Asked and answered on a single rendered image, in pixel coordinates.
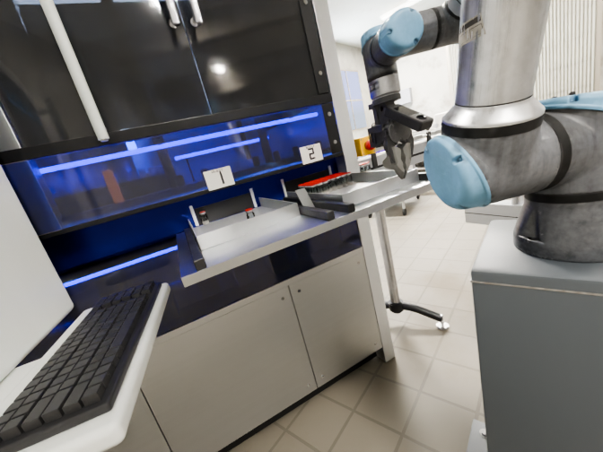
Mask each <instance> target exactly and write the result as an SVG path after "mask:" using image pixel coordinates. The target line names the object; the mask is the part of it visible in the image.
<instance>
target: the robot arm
mask: <svg viewBox="0 0 603 452"><path fill-rule="evenodd" d="M551 1H552V0H445V1H444V3H443V5H440V6H436V7H433V8H429V9H426V10H422V11H419V12H418V11H417V10H416V9H413V8H410V7H403V8H400V9H398V10H396V11H395V12H394V13H393V14H392V15H390V17H389V18H388V19H387V20H386V21H385V22H384V23H383V24H380V25H377V26H374V27H372V28H370V29H368V30H367V31H366V32H365V33H364V34H363V35H362V36H361V46H362V55H363V62H364V67H365V73H366V77H367V82H368V86H369V92H370V96H371V100H372V102H371V104H370V105H368V108H369V110H372V111H373V116H374V122H375V123H373V124H374V126H373V124H372V125H371V128H368V129H367V130H368V136H369V140H370V145H371V148H372V147H373V148H375V147H376V148H379V147H382V146H383V148H384V151H385V153H386V154H387V157H386V158H385V159H384V160H383V162H382V164H383V166H384V167H385V168H387V169H391V170H394V171H395V172H396V174H397V175H398V176H399V177H400V178H401V179H403V178H406V174H407V172H408V169H409V166H410V163H411V158H412V157H413V151H414V137H413V135H412V129H413V130H415V131H416V132H421V131H424V130H426V129H429V128H431V127H432V124H433V118H432V117H429V116H426V115H425V114H422V113H420V112H418V111H415V110H413V109H410V108H407V107H405V106H403V105H400V104H395V101H396V100H400V99H401V94H400V91H401V88H400V82H399V76H398V65H397V61H398V60H399V59H400V58H402V57H408V56H412V55H415V54H419V53H423V52H426V51H429V50H433V49H436V48H442V47H446V46H449V45H453V44H455V45H457V44H459V49H458V63H457V77H456V90H455V103H454V105H453V106H452V107H451V108H450V109H449V110H448V112H447V113H446V114H445V115H444V116H443V117H442V119H441V135H436V136H435V137H434V138H433V139H431V140H430V141H429V142H428V143H427V145H426V146H425V148H424V168H425V172H426V175H427V178H428V180H429V182H430V184H431V186H432V188H433V191H434V192H435V194H436V195H437V196H438V197H439V198H440V199H441V200H442V201H443V202H444V203H445V204H446V205H447V206H449V207H451V208H454V209H457V210H466V209H470V208H475V207H486V206H488V205H489V204H493V203H497V202H500V201H503V200H507V199H511V198H514V197H518V196H524V203H523V206H522V207H521V210H520V214H519V217H518V219H517V221H516V224H515V226H514V229H513V244H514V246H515V247H516V248H517V249H518V250H520V251H522V252H524V253H526V254H528V255H531V256H536V257H540V258H544V259H548V260H554V261H561V262H570V263H603V91H592V92H585V93H579V94H574V95H568V96H563V97H557V98H552V99H547V100H537V99H535V97H534V95H533V91H534V87H535V81H536V77H537V69H538V64H539V59H540V55H541V50H542V46H543V41H544V37H545V32H546V24H547V19H548V15H549V10H550V5H551ZM370 134H371V135H370ZM398 142H401V143H399V144H398ZM397 144H398V145H397ZM396 145H397V146H396Z"/></svg>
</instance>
